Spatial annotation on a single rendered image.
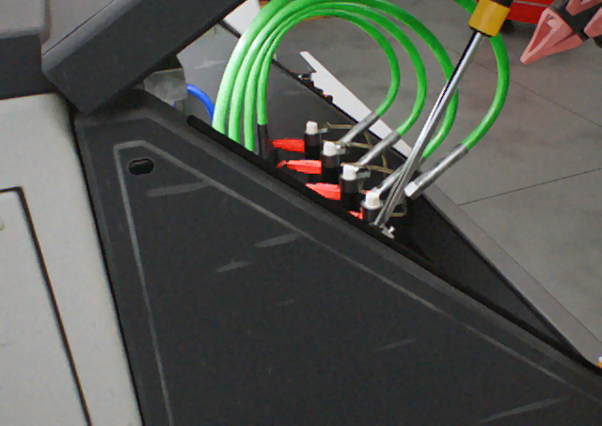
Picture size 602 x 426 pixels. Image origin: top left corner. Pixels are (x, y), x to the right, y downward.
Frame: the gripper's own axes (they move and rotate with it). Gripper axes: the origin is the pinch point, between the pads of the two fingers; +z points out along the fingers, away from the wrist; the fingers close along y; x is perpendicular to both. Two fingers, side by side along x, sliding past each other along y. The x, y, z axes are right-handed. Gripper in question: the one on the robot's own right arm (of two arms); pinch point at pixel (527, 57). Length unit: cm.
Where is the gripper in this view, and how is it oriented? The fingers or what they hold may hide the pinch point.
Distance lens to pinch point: 105.2
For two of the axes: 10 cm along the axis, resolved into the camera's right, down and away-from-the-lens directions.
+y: -7.2, -5.7, -4.0
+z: -6.9, 6.4, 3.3
